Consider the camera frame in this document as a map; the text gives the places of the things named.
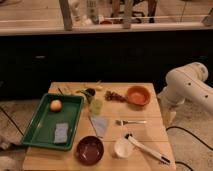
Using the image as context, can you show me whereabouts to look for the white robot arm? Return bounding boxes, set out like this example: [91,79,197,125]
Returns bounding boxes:
[157,62,213,127]

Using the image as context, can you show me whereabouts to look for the grey cloth piece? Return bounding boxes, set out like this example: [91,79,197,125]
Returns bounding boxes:
[89,116,109,138]

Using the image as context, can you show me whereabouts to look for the brown dried cluster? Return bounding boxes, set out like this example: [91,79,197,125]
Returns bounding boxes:
[104,91,126,102]

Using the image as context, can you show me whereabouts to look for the green plastic tray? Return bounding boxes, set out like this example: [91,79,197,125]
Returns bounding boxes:
[21,93,84,151]

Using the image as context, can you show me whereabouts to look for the grey sponge in tray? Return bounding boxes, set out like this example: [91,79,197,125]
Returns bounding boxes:
[54,123,69,143]

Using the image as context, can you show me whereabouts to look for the dark green vegetable toy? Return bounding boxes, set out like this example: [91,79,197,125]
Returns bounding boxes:
[78,88,96,103]

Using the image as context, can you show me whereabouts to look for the yellow toy food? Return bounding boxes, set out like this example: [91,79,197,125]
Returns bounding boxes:
[83,80,105,92]

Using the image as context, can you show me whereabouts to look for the purple bowl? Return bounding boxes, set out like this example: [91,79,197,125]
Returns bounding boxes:
[76,136,104,166]

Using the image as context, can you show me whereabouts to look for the orange bowl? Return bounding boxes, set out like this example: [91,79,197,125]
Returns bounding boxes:
[126,86,151,106]

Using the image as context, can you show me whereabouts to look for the light green cup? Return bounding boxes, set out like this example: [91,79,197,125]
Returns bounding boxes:
[89,99,103,115]

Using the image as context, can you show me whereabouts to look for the white cup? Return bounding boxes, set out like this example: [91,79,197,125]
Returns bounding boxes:
[114,138,134,158]

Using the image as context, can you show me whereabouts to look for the orange ball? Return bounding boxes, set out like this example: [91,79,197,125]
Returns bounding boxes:
[50,100,62,112]

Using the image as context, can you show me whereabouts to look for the wooden table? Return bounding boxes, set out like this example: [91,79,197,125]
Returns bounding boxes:
[23,83,176,171]

